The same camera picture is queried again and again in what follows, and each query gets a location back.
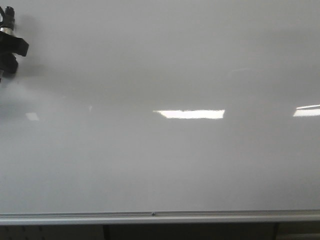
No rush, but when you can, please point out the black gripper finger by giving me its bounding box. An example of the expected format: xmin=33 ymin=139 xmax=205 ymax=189
xmin=0 ymin=53 xmax=19 ymax=74
xmin=0 ymin=31 xmax=29 ymax=57

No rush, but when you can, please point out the white whiteboard with aluminium frame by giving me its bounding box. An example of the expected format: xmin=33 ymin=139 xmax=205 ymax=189
xmin=0 ymin=0 xmax=320 ymax=226

